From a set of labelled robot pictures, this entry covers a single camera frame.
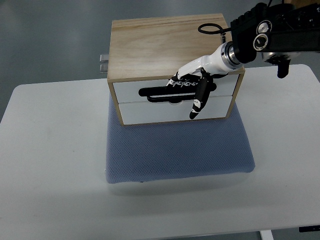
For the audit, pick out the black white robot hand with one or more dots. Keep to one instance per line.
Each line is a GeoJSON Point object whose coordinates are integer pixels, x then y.
{"type": "Point", "coordinates": [200, 73]}

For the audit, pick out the white drawer black handle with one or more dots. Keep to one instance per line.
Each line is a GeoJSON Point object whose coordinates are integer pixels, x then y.
{"type": "Point", "coordinates": [127, 92]}

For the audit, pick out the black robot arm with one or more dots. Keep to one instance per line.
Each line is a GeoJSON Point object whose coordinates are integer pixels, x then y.
{"type": "Point", "coordinates": [278, 32]}

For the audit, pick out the white lower drawer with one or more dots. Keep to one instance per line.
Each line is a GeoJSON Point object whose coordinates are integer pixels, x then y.
{"type": "Point", "coordinates": [145, 112]}

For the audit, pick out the wooden drawer cabinet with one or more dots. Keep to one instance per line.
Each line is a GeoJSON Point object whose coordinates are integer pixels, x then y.
{"type": "Point", "coordinates": [148, 49]}

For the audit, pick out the blue mesh cushion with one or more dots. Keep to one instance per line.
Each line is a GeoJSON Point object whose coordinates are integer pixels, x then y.
{"type": "Point", "coordinates": [165, 151]}

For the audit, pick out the white table leg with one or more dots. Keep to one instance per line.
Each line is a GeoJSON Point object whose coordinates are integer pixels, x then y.
{"type": "Point", "coordinates": [266, 235]}

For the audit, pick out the black table control panel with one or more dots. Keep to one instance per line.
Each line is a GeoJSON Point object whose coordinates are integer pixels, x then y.
{"type": "Point", "coordinates": [305, 229]}

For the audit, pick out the grey metal table bracket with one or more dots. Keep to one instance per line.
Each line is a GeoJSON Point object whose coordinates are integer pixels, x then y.
{"type": "Point", "coordinates": [104, 62]}

